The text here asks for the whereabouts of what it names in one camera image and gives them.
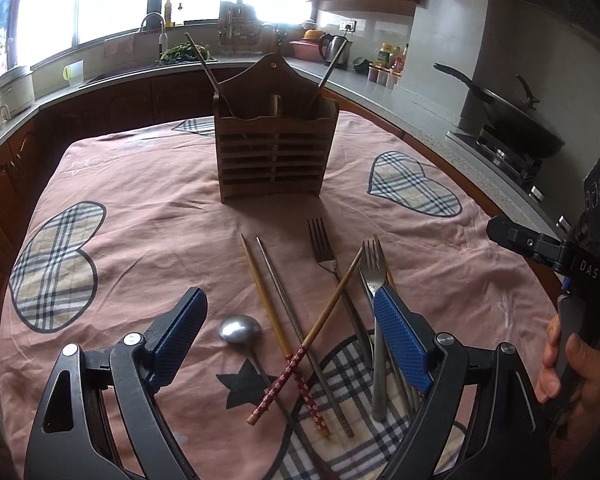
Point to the red-patterned wooden chopstick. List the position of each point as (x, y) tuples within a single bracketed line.
[(330, 305), (265, 290)]

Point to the green leafy vegetables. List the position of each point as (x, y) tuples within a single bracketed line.
[(182, 54)]

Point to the metal spoon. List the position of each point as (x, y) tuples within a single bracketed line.
[(239, 332)]

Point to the red sauce bottle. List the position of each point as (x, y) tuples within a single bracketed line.
[(401, 60)]

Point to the white steamer pot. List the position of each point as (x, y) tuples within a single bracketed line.
[(16, 92)]

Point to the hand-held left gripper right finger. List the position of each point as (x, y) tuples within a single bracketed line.
[(400, 340)]

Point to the pink plaid-heart tablecloth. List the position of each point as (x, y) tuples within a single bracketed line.
[(155, 240)]

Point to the person's right hand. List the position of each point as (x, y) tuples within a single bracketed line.
[(587, 380)]

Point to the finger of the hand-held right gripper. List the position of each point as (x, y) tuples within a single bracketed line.
[(525, 244)]

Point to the plain wooden chopstick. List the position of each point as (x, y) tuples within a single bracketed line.
[(384, 265)]

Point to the black wok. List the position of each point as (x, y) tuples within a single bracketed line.
[(530, 140)]

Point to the white bowl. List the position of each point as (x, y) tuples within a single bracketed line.
[(308, 24)]

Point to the metal fork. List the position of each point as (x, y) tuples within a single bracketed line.
[(325, 255), (378, 390)]

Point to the wall socket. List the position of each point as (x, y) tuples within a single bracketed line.
[(348, 26)]

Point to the orange bowl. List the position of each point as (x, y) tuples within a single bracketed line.
[(314, 35)]

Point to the wooden utensil holder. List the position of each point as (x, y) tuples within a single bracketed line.
[(275, 160)]

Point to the orange-lid spice jar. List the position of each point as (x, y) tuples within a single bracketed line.
[(373, 74), (383, 77)]

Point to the gas stove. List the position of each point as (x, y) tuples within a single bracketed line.
[(505, 160)]

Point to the pink plastic basin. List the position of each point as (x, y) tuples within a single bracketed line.
[(305, 50)]

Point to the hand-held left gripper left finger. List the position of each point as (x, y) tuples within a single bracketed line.
[(180, 327)]

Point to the yellow-lid condiment bottle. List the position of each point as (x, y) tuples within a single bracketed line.
[(385, 55)]

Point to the steel electric kettle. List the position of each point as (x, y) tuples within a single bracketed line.
[(336, 51)]

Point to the yellow oil bottle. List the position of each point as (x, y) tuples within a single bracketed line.
[(168, 14)]

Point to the metal chopstick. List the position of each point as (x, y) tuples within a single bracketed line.
[(285, 300), (207, 72), (327, 72)]

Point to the dark green cup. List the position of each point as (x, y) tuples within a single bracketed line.
[(361, 66)]

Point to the white green measuring cup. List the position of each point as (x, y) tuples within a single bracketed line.
[(74, 74)]

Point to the glass wok lid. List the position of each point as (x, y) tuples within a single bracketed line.
[(510, 107)]

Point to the chrome kitchen faucet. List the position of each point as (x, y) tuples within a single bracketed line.
[(162, 40)]

